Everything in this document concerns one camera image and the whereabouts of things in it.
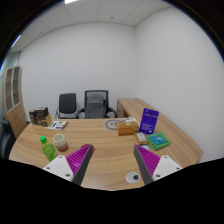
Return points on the small tan packet box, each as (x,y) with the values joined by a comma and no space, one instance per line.
(141,137)

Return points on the white and pink ribbed cup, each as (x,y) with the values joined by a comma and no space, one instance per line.
(61,141)

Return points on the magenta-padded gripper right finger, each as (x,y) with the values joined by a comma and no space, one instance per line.
(165,166)

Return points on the white purple green leaflet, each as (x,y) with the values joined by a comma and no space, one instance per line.
(57,125)

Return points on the dark brown printed carton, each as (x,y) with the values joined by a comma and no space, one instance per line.
(41,111)

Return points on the purple stand-up pouch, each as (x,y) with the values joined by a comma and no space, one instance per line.
(149,120)

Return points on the wooden side desk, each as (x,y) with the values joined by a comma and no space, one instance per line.
(133,106)

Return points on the small dark brown carton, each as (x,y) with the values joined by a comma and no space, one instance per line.
(32,117)

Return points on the orange-brown wooden box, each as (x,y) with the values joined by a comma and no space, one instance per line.
(128,128)

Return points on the small light blue packet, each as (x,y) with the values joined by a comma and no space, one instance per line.
(145,147)

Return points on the grey mesh-back office chair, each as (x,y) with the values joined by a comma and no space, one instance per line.
(96,105)

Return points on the green drink bottle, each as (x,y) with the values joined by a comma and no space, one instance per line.
(49,150)

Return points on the rectangular ceiling light panel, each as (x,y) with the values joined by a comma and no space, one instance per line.
(16,41)
(71,1)

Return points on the wooden glass-door shelf cabinet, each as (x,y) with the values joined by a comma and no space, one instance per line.
(14,100)

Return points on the green flat box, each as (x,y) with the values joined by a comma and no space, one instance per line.
(158,141)

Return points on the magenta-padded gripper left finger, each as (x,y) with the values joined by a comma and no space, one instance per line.
(58,166)

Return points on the black padded office chair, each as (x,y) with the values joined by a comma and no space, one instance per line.
(67,104)

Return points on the tan cardboard box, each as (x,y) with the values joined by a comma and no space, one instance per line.
(45,120)

